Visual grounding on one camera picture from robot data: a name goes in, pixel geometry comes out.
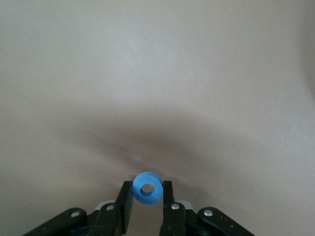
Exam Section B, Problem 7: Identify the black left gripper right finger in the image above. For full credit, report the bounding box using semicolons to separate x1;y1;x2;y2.
158;181;254;236

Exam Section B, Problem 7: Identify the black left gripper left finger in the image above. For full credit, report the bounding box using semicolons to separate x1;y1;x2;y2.
23;181;135;236

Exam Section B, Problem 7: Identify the blue foam letter o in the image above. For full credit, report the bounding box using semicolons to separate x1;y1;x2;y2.
132;171;164;206

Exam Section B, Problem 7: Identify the brown table cover sheet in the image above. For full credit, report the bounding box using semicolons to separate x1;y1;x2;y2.
0;0;315;236

